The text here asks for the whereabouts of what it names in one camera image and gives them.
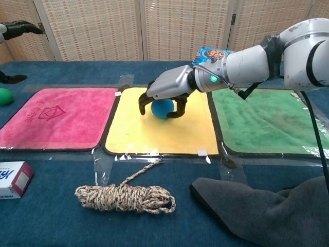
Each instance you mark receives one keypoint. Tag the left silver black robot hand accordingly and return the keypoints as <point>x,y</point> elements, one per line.
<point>18,27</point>

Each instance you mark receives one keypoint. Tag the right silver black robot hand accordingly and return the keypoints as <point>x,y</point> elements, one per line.
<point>172,81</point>

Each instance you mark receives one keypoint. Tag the blue foam ball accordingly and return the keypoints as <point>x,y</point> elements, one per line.
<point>162,109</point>

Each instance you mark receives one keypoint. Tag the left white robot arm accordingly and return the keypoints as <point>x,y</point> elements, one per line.
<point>1,33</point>

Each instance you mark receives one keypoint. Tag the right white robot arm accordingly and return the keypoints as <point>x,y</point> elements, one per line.
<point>246,67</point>

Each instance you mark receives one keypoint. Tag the yellow microfibre cloth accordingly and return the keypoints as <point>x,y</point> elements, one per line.
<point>164,136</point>

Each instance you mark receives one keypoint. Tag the green foam ball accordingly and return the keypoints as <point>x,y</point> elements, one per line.
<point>5,96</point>

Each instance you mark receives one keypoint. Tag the green microfibre cloth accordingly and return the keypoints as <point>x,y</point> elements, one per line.
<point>264,123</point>

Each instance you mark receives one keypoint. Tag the pink microfibre cloth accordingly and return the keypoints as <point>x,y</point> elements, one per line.
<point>59,121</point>

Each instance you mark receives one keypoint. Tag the grey folded cloth green lining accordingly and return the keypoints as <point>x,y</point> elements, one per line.
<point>270,213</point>

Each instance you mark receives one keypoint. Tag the blue cookie box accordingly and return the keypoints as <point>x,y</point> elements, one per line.
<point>205,55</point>

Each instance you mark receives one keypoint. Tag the clear adhesive tape strip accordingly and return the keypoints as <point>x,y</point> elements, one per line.
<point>239,169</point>
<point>127,79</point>
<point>102,167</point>

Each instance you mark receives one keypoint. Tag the woven bamboo folding screen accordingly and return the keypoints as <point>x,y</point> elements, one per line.
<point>102,28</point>

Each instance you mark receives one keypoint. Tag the white red toothpaste box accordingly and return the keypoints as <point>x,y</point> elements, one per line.
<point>13,180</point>

